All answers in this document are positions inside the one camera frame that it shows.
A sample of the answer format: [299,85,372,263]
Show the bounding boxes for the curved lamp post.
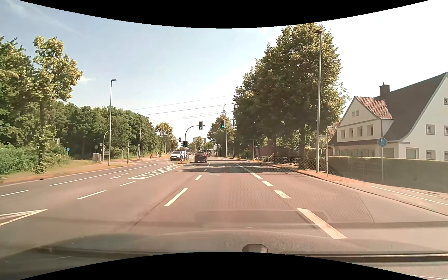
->
[102,130,116,162]

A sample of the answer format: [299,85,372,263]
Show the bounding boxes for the overhead wires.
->
[131,94,235,121]

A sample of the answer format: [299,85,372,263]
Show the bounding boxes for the trimmed green hedge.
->
[327,156,448,196]

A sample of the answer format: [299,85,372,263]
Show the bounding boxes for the row of trees and bushes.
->
[0,13,179,180]

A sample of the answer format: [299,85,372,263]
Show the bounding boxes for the grey asphalt road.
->
[0,156,448,269]

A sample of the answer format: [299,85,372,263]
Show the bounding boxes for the dry grass verge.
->
[0,156,170,190]

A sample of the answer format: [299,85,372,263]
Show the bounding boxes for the white house with tiled roof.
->
[328,72,448,163]

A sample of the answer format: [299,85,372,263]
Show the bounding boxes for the road sign on grey post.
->
[325,125,337,177]

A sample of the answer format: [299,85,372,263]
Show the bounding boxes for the road markings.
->
[0,157,448,240]

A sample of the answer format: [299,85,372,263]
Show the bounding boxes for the car's own bonnet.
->
[0,229,448,280]

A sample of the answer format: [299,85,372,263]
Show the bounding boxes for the red paved pavement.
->
[224,156,448,222]

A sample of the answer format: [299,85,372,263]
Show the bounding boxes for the tall grey lamp post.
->
[312,29,324,174]
[108,79,117,166]

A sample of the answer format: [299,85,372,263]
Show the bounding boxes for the round blue road sign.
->
[377,137,387,183]

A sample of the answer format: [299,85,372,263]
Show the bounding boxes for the row of large trees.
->
[207,23,349,159]

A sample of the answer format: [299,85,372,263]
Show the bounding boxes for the metal railing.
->
[258,156,339,176]

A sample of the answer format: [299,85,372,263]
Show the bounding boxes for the traffic light on pole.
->
[220,119,228,158]

